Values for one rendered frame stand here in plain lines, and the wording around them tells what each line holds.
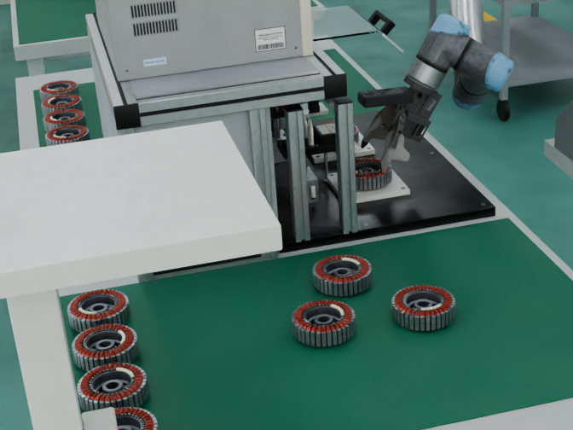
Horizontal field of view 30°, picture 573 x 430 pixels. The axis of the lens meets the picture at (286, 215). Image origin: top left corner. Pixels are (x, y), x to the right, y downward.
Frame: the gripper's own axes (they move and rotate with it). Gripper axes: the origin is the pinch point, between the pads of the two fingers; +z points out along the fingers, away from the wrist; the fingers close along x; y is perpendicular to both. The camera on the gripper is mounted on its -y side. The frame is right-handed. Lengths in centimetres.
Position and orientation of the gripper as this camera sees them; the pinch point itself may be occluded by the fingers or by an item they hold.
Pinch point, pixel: (368, 159)
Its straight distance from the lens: 236.4
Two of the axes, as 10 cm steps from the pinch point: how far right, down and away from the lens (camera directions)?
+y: 8.6, 3.3, 3.9
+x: -2.4, -4.1, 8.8
